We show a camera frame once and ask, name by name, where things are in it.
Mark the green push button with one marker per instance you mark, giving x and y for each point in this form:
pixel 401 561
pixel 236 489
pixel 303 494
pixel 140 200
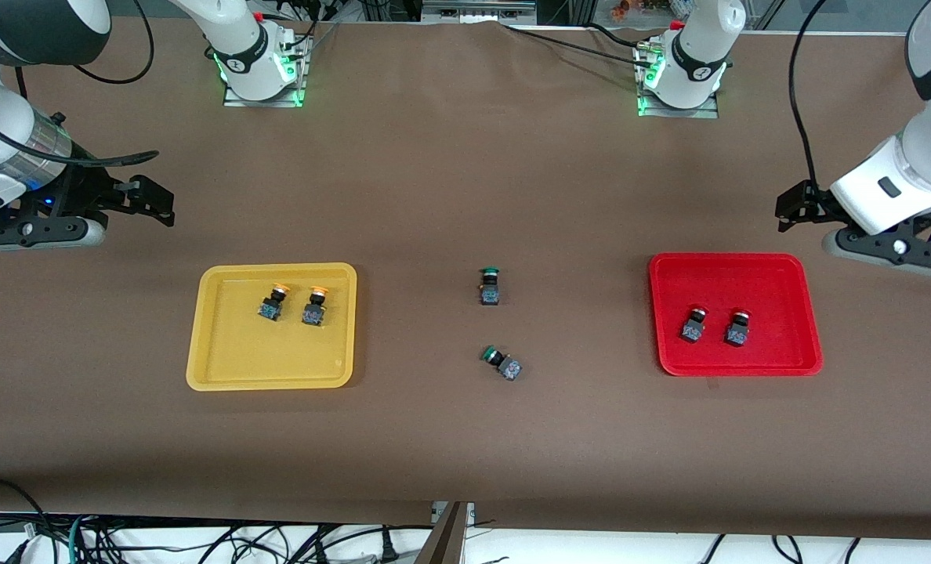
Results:
pixel 489 292
pixel 508 366

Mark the red push button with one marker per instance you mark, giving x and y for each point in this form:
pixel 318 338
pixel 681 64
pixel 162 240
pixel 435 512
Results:
pixel 691 330
pixel 736 335

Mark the brown wooden bar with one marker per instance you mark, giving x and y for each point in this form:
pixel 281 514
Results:
pixel 443 540

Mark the grey device behind table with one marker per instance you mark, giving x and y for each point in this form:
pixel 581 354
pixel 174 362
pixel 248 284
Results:
pixel 477 9

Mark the yellow plastic tray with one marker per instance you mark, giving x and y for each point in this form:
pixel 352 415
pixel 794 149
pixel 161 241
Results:
pixel 230 360

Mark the red plastic tray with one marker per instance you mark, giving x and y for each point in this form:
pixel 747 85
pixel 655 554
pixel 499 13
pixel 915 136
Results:
pixel 736 282

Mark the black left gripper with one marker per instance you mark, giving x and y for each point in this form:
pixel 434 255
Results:
pixel 812 203

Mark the yellow push button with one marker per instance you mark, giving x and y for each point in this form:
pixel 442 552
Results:
pixel 313 313
pixel 269 309

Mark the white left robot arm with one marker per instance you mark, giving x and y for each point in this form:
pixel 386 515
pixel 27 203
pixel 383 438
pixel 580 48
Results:
pixel 896 188

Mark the brown table cloth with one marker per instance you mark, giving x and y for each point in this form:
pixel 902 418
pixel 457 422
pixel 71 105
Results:
pixel 465 439

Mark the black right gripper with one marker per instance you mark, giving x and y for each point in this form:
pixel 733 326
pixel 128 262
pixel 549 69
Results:
pixel 81 193

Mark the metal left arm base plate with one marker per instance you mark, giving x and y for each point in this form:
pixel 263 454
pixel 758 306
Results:
pixel 646 106

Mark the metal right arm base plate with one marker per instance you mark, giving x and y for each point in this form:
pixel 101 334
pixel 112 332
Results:
pixel 297 86

